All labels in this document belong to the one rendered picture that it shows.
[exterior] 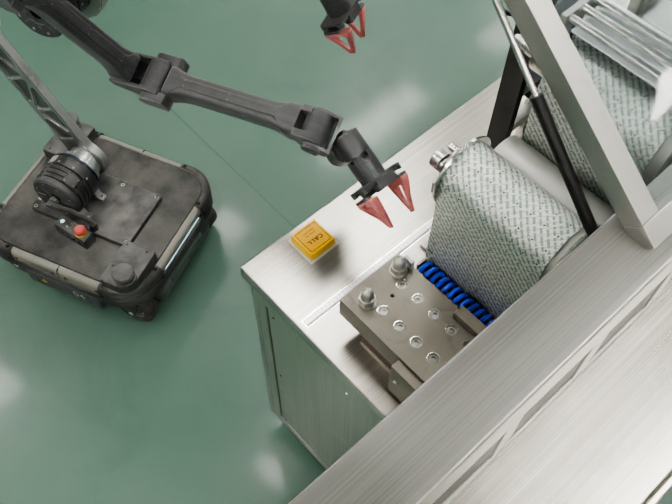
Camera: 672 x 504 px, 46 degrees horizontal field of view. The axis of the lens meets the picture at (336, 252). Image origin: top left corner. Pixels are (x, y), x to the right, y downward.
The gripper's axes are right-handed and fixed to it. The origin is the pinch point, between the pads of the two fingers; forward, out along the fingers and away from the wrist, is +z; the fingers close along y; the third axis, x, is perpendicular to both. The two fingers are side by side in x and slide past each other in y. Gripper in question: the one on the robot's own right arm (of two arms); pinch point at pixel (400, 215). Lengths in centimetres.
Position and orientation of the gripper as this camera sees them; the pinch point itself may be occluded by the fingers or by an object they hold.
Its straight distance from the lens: 160.1
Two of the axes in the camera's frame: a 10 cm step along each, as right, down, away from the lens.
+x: 3.4, -1.3, -9.3
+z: 5.8, 8.1, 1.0
